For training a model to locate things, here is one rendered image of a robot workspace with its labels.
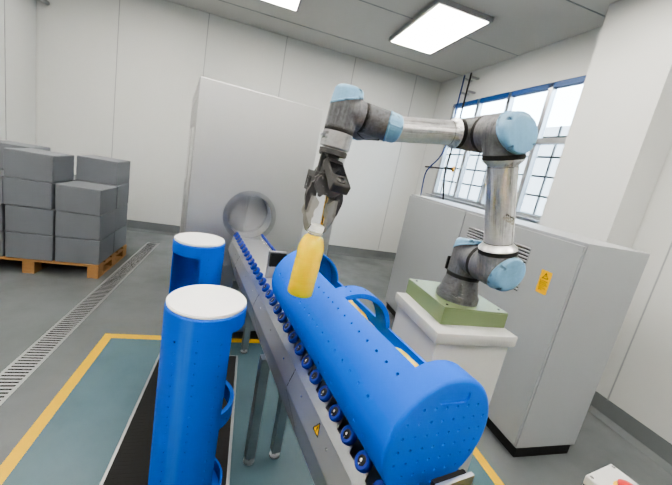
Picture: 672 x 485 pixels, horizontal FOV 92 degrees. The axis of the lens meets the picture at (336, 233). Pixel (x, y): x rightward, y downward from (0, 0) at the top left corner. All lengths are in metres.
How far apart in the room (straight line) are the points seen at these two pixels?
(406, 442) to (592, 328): 1.97
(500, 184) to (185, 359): 1.15
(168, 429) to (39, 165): 3.17
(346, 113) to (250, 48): 5.14
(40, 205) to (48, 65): 2.70
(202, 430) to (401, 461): 0.85
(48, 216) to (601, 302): 4.58
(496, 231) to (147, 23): 5.68
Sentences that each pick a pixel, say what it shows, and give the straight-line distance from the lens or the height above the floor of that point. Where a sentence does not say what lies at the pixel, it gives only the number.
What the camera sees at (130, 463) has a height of 0.15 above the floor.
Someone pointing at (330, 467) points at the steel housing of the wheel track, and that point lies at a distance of 1.01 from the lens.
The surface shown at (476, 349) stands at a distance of 1.27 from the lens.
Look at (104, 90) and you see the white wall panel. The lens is 6.13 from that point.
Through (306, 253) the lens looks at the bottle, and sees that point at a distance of 0.82.
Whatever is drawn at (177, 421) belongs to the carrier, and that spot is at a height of 0.63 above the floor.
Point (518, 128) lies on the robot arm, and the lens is 1.05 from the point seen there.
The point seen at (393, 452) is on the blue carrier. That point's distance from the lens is 0.76.
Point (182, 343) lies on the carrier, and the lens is 1.26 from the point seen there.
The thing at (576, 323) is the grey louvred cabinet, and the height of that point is 0.97.
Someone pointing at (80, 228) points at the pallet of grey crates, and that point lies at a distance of 4.14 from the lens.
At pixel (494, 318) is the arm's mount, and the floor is 1.19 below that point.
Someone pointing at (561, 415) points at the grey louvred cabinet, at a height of 0.32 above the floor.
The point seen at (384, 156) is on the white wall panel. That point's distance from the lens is 6.19.
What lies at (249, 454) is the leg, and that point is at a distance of 2.10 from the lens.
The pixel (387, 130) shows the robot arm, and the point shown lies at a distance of 0.86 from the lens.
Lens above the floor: 1.60
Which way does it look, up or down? 11 degrees down
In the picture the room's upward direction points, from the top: 11 degrees clockwise
